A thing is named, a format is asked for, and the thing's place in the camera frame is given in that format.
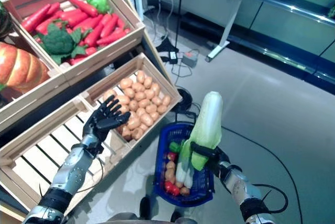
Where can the dark green broccoli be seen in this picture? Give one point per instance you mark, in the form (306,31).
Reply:
(57,42)

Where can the wooden potato crate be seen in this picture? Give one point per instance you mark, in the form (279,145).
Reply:
(117,71)

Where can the red orange carrot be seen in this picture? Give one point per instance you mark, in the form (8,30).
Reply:
(112,38)
(94,34)
(35,18)
(110,26)
(82,6)

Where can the red apple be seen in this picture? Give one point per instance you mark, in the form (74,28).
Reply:
(172,156)

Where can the brown potato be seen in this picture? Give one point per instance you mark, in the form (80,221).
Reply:
(166,100)
(126,83)
(137,133)
(170,165)
(110,93)
(184,190)
(123,100)
(147,120)
(147,82)
(140,76)
(170,174)

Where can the oblong orange pumpkin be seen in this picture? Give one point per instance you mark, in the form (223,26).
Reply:
(21,69)

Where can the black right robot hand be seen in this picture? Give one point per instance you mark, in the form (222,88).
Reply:
(218,159)

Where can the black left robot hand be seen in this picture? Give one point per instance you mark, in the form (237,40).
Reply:
(104,122)

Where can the blue plastic shopping basket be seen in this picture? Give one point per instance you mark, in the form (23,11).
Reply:
(158,161)

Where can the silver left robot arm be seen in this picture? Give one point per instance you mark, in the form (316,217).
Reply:
(70,166)

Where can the grey robot body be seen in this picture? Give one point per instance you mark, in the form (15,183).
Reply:
(146,219)

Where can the green bell pepper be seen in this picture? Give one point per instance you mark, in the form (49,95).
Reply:
(174,147)

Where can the black power adapter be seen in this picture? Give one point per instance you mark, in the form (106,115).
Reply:
(173,56)

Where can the wooden display shelf frame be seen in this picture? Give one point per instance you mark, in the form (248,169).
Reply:
(154,56)

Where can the black tripod stand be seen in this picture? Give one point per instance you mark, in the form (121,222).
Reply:
(180,12)

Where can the black round floor base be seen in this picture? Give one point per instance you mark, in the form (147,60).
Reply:
(185,97)

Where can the red bell pepper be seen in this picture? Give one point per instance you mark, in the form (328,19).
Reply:
(171,187)

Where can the wide wooden pumpkin crate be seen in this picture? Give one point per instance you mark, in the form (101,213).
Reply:
(31,98)

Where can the grey power box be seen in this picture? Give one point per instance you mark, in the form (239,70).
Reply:
(190,59)

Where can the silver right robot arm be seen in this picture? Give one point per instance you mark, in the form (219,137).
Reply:
(235,182)

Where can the small light green lettuce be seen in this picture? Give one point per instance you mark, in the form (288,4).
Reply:
(97,1)

